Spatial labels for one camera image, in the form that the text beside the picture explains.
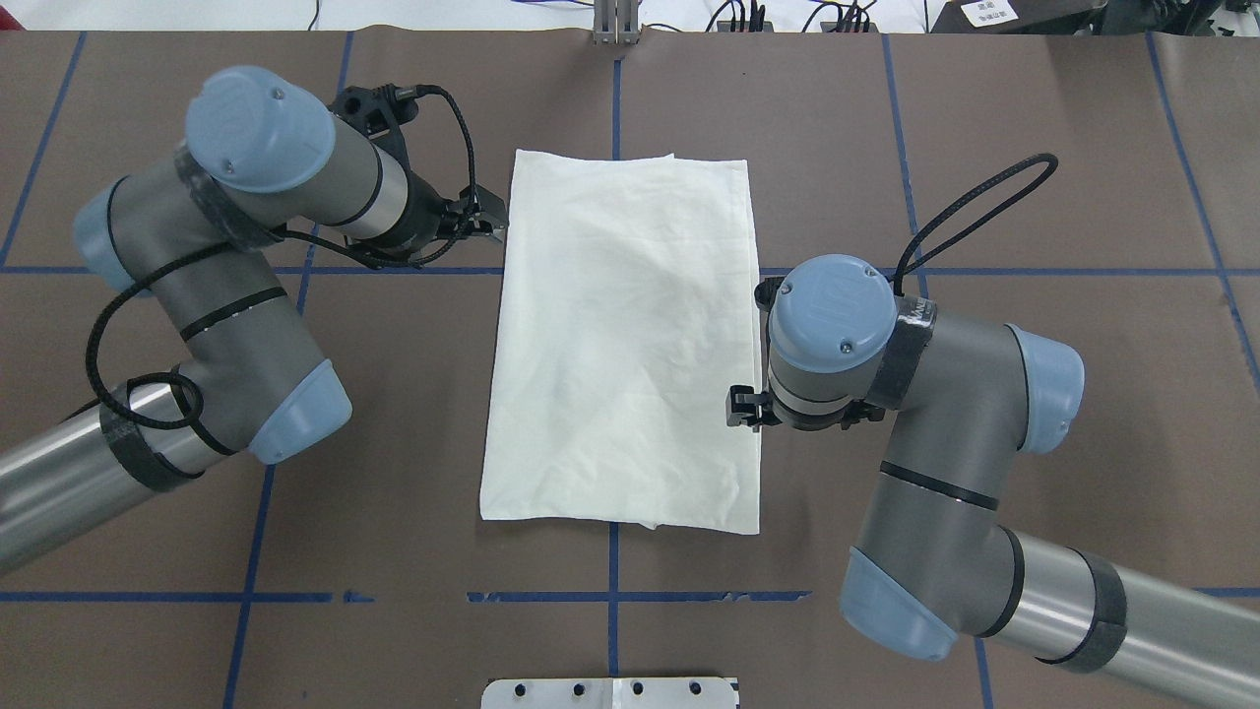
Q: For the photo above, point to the aluminium frame post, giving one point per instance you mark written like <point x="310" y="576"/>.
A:
<point x="616" y="22"/>

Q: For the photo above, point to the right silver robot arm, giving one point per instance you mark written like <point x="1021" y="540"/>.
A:
<point x="845" y="344"/>

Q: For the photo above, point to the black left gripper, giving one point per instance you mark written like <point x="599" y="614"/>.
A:
<point x="425" y="211"/>

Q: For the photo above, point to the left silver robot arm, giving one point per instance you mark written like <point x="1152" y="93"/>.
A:
<point x="201" y="354"/>

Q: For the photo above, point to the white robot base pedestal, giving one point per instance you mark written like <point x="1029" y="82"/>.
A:
<point x="612" y="692"/>

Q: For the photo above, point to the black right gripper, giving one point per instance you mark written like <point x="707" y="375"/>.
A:
<point x="745" y="406"/>

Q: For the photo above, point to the cream cat print shirt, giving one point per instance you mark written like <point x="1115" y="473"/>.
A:
<point x="626" y="313"/>

